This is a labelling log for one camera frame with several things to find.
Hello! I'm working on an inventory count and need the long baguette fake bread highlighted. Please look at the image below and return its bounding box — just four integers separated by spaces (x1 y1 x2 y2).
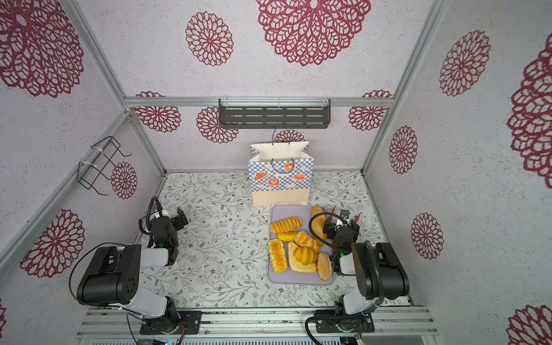
310 206 327 241

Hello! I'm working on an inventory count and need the round pumpkin fake bun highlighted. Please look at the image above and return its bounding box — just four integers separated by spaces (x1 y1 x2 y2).
293 247 318 265

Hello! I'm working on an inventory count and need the blue checkered paper bag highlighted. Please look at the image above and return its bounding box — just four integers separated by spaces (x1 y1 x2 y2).
247 129 314 206

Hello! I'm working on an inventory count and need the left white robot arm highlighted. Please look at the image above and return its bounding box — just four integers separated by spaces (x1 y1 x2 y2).
73 208 188 334

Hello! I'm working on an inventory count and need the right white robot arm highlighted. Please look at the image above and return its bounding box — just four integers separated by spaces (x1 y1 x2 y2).
323 210 410 316

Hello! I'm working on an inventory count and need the oval sugared fake bread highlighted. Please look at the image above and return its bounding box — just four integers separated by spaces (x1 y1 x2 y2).
316 252 333 281

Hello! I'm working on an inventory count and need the fake croissant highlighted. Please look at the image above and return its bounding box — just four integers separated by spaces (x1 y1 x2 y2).
294 231 321 253

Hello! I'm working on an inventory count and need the small yellow fake bread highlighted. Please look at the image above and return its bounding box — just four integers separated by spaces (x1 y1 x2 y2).
277 231 298 242

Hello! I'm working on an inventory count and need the triangular fake toast slice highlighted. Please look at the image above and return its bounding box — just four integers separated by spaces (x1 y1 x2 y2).
287 242 317 273

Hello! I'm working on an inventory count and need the braided fake bread loaf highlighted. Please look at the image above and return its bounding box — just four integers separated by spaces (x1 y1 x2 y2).
270 216 303 234

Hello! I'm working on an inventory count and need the corn topped fake bread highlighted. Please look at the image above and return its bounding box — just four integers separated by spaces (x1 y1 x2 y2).
268 239 288 274

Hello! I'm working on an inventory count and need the lavender plastic tray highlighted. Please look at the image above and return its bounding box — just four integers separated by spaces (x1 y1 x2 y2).
266 205 335 285

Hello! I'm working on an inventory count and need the black wire wall rack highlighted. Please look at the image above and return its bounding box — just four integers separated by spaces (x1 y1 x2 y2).
76 136 132 196

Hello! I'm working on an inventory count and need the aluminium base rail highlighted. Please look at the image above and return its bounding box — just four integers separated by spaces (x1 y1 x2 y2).
75 306 438 341

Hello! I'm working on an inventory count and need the dark grey wall shelf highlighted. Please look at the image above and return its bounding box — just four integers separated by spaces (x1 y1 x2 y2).
218 99 331 129

